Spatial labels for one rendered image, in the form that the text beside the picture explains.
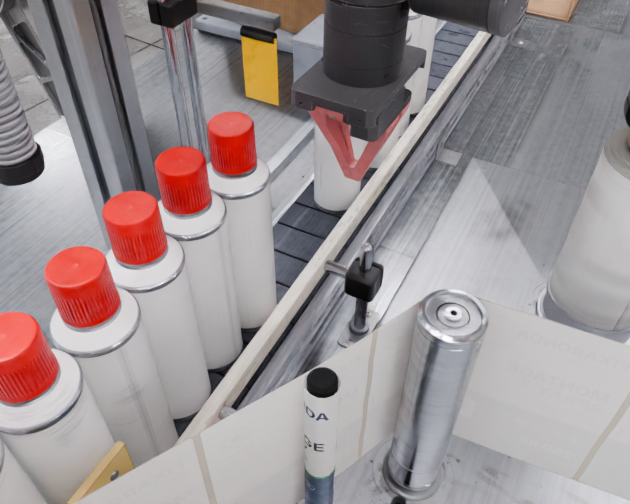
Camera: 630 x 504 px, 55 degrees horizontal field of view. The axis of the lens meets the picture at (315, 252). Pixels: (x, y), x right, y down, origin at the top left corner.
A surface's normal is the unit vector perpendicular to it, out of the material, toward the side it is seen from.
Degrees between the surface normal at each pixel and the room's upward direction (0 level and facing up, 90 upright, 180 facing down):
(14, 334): 3
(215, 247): 90
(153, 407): 90
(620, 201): 90
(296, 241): 0
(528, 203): 0
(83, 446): 90
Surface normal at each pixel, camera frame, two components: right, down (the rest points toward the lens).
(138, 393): 0.69, 0.51
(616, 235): -0.70, 0.51
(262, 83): -0.46, 0.62
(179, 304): 0.85, 0.37
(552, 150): 0.01, -0.71
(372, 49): 0.08, 0.70
